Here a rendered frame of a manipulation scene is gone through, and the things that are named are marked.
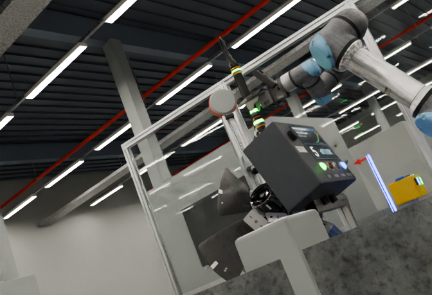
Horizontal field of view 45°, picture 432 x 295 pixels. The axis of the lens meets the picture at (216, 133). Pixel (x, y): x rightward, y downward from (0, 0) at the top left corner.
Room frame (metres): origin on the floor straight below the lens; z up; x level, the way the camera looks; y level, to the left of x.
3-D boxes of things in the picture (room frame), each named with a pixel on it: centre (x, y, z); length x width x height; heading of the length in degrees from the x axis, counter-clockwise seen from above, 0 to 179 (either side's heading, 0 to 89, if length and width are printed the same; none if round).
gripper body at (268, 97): (2.06, -0.28, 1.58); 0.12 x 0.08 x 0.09; 62
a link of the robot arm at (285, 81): (2.02, -0.35, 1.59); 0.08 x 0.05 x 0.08; 152
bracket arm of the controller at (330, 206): (1.38, -0.20, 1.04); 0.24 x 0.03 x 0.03; 152
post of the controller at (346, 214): (1.47, -0.25, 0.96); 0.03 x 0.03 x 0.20; 62
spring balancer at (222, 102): (2.83, -0.10, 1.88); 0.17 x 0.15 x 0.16; 62
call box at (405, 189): (2.20, -0.64, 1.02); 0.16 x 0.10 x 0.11; 152
